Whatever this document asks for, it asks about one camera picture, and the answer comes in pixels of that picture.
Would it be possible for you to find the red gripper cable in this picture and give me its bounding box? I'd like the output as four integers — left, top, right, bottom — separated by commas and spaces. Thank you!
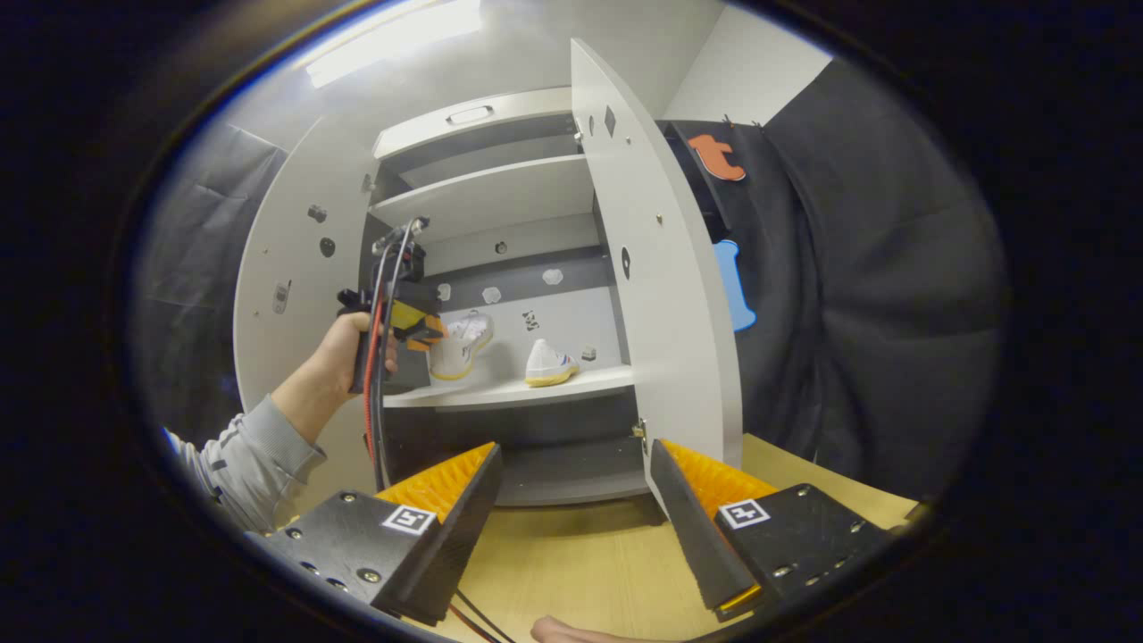
360, 299, 501, 643

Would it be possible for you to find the white cabinet door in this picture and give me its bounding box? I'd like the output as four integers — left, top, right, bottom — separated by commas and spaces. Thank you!
232, 112, 385, 519
570, 38, 745, 523

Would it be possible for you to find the black backdrop cloth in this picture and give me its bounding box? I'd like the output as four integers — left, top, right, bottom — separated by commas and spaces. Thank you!
134, 58, 1010, 501

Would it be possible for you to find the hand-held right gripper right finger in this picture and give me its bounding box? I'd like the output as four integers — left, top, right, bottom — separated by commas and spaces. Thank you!
650, 438, 894, 623

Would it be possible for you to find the white shoe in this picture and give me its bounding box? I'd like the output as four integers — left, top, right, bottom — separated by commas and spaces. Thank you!
524, 338, 580, 388
429, 310, 495, 381

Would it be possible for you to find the white cabinet drawer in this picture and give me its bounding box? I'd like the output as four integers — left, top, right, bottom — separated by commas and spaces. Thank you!
372, 87, 577, 162

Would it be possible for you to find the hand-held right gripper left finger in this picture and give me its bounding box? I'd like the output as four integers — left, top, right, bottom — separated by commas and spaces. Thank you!
246, 442, 504, 626

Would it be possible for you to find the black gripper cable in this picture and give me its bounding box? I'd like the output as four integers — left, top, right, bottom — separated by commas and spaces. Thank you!
371, 219, 516, 643

